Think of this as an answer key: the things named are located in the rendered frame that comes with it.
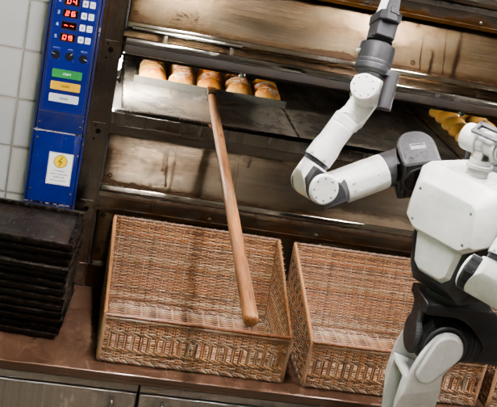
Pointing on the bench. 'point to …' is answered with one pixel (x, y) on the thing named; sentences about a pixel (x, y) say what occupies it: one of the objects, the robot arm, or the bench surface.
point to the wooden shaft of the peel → (250, 317)
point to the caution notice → (59, 169)
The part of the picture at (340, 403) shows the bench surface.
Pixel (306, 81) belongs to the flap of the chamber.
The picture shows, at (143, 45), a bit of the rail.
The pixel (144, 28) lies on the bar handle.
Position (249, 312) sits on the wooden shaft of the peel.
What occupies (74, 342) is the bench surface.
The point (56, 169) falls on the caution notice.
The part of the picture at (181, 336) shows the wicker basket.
